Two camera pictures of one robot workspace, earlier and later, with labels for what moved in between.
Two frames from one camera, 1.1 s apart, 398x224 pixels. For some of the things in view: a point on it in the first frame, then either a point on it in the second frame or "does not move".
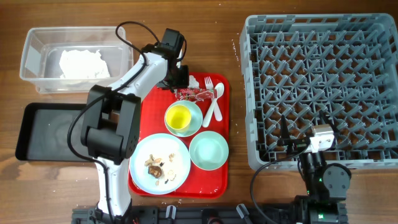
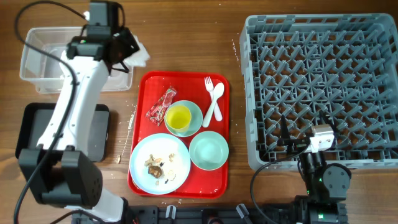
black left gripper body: [179, 78] -> [128, 43]
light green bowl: [209, 150] does not move
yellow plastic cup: [178, 117] does not move
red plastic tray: [198, 116] does not move
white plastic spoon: [220, 88] does not move
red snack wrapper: [193, 94] -> [156, 113]
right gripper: [298, 143] does not move
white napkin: [193, 83] -> [138, 58]
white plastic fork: [216, 108] does not move
